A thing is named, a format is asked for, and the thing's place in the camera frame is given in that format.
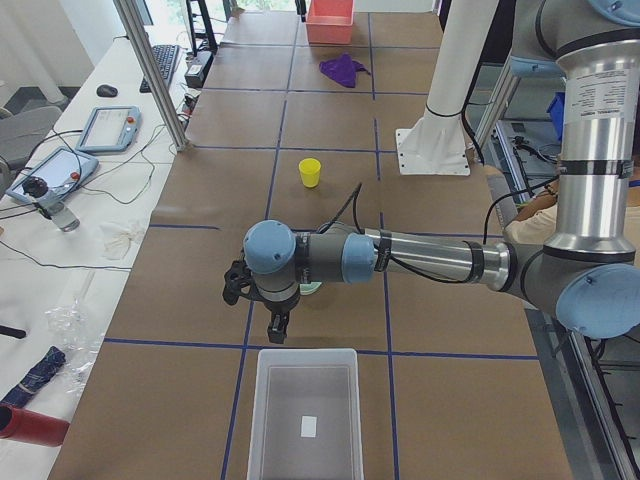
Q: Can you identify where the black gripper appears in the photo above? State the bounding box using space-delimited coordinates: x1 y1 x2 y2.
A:
261 289 300 344

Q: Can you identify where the pale green bowl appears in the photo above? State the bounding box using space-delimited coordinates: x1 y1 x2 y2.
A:
299 282 322 296

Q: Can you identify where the yellow paper cup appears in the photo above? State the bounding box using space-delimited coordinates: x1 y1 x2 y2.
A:
298 157 322 188

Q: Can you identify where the purple cloth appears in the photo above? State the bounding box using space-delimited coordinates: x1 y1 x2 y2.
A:
319 53 371 88

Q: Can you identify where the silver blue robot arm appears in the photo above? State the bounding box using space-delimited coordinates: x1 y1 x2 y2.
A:
223 1 639 343

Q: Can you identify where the clear plastic box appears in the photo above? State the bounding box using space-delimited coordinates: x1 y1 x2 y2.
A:
247 348 364 479

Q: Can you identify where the black power adapter box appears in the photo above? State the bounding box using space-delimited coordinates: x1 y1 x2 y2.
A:
184 51 213 89

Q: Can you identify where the crumpled white tissue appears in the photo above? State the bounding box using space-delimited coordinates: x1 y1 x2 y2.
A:
100 221 146 260

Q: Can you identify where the crumpled clear plastic wrap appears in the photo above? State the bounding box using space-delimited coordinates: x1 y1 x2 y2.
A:
45 298 105 399

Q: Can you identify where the folded blue umbrella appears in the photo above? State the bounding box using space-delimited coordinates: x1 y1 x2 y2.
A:
1 346 66 408

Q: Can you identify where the upper teach pendant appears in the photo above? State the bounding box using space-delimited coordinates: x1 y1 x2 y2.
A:
76 106 141 154

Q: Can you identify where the teach pendant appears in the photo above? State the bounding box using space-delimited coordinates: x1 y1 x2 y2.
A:
6 147 99 204
76 106 141 154

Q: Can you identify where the clear water bottle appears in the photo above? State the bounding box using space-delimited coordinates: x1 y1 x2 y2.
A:
22 176 80 232

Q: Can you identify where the lower teach pendant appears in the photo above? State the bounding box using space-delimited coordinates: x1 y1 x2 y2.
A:
6 147 99 204

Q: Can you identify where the red cylinder bottle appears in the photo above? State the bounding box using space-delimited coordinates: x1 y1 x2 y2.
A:
1 404 70 447

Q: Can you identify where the black keyboard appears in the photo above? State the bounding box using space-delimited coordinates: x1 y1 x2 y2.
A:
152 44 181 86

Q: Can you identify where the black computer mouse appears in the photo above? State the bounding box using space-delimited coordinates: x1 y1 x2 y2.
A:
96 84 119 98

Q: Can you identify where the pink plastic bin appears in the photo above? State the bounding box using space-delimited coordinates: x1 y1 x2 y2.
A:
306 0 354 45

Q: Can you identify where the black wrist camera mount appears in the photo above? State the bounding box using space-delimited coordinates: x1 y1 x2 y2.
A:
222 259 258 306

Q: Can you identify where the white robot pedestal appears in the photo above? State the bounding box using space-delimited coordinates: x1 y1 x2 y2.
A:
396 0 499 176

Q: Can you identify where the aluminium frame post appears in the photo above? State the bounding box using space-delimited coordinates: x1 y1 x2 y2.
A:
113 0 189 152

